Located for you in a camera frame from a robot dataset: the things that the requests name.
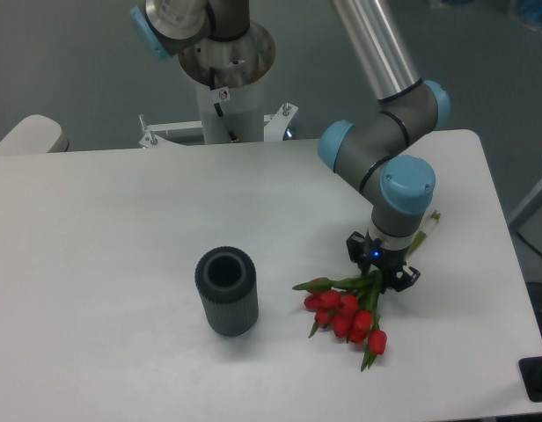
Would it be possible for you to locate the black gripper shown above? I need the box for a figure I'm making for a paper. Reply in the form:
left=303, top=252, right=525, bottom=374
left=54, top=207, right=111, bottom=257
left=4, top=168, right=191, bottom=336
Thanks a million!
left=346, top=231, right=421, bottom=292

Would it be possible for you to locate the red tulip bouquet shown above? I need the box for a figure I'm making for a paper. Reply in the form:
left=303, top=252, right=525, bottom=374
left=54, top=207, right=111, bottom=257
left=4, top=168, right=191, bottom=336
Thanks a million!
left=291, top=210, right=442, bottom=373

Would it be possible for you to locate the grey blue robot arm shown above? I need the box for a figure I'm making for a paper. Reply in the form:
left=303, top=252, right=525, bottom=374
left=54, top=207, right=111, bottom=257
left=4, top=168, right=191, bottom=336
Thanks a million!
left=130, top=1, right=450, bottom=291

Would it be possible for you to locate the dark grey ribbed vase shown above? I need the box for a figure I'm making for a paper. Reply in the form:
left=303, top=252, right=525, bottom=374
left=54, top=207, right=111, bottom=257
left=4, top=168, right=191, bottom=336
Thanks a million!
left=194, top=246, right=259, bottom=337

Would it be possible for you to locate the black box at table edge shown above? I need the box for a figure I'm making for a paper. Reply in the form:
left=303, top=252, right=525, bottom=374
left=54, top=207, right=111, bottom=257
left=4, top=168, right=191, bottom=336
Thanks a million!
left=518, top=356, right=542, bottom=403

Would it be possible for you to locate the white pedestal base frame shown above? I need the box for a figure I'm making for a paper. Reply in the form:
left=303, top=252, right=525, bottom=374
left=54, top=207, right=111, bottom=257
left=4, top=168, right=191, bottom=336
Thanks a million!
left=138, top=102, right=299, bottom=148

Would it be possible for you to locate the black cable on pedestal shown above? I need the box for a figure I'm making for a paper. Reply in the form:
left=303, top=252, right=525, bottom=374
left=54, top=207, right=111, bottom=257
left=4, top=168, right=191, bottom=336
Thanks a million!
left=209, top=65, right=240, bottom=143

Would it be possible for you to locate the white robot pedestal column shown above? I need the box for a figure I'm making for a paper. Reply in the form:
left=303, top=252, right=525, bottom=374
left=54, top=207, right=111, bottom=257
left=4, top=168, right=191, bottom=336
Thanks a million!
left=178, top=21, right=275, bottom=132

